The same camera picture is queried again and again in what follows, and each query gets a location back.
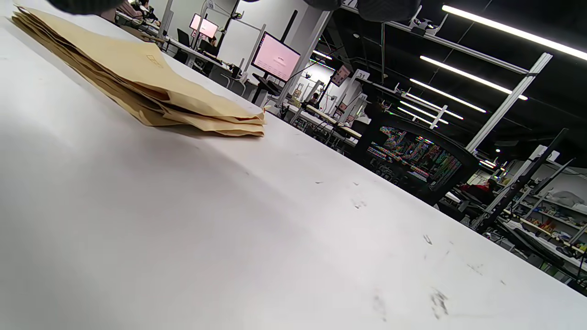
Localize person's right hand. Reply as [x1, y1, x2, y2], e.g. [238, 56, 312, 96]
[48, 0, 422, 22]

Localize long ceiling light strip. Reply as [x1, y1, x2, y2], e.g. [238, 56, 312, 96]
[397, 106, 449, 125]
[403, 93, 464, 121]
[409, 78, 487, 113]
[420, 55, 529, 101]
[442, 5, 587, 61]

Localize large monitor with pink screen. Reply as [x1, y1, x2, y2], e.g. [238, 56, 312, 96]
[251, 32, 301, 83]

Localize black mesh office chair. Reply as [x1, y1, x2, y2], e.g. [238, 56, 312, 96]
[354, 106, 480, 205]

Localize small monitor with pink screen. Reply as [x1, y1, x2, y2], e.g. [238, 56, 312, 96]
[189, 13, 219, 39]

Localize white background work desk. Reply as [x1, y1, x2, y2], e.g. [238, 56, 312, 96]
[163, 36, 232, 72]

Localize black slanted stand pole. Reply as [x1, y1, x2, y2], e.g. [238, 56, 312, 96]
[472, 128, 569, 230]

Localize stack of brown paper envelopes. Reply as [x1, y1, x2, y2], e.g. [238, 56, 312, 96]
[11, 5, 266, 138]

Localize storage shelf rack with items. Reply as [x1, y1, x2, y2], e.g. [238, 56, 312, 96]
[477, 158, 587, 287]

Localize white metal frame post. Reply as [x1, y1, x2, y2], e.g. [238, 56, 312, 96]
[465, 52, 554, 153]

